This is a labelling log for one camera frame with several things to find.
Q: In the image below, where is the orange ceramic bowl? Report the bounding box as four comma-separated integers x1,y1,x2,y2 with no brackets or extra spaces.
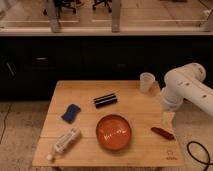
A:
96,114,132,151

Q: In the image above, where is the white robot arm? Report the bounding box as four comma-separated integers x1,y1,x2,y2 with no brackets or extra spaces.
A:
159,63,213,126

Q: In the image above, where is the clear plastic cup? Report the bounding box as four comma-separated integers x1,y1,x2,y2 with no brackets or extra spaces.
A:
140,72,155,93

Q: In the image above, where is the black rectangular box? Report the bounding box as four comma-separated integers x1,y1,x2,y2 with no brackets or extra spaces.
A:
94,93,117,108

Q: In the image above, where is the white plastic bottle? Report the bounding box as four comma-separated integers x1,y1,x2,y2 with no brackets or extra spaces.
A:
47,127,81,161

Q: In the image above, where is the blue sponge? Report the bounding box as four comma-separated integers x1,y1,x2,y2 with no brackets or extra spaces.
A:
61,104,81,123

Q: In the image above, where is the office chair base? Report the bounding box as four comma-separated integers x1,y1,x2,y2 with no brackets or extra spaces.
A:
91,0,113,14
53,0,83,13

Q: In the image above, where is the black cable on floor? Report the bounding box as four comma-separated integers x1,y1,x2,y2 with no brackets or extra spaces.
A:
186,140,213,171

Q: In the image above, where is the metal window frame post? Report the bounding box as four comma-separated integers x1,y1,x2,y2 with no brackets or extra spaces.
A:
45,0,60,33

